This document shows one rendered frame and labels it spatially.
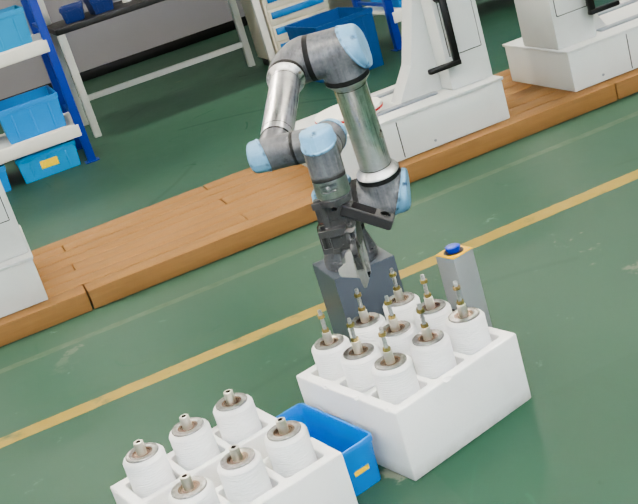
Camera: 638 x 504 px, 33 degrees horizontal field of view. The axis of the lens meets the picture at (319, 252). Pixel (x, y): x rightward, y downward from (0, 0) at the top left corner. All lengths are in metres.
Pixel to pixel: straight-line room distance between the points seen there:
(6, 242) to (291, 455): 2.20
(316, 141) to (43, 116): 4.67
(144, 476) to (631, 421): 1.08
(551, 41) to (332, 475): 2.99
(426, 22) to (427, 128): 0.46
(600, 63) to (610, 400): 2.55
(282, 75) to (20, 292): 1.92
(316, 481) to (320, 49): 1.03
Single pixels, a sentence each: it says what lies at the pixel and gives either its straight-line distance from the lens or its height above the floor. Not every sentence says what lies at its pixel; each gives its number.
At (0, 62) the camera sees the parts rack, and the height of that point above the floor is 0.74.
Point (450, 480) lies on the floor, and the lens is 2.46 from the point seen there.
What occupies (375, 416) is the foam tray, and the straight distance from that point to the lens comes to 2.47.
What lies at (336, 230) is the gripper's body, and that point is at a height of 0.60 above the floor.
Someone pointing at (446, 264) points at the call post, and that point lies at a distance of 2.78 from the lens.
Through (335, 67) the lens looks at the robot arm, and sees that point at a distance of 2.66.
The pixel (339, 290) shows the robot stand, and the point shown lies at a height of 0.27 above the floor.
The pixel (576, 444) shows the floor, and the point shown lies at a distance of 2.48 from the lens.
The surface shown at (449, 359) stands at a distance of 2.51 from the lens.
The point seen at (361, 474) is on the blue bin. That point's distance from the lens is 2.49.
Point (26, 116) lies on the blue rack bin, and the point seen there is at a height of 0.39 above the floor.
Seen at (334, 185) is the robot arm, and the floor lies 0.70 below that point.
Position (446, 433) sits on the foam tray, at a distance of 2.51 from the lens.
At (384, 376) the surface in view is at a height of 0.24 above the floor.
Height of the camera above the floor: 1.33
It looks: 19 degrees down
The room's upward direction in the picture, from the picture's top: 17 degrees counter-clockwise
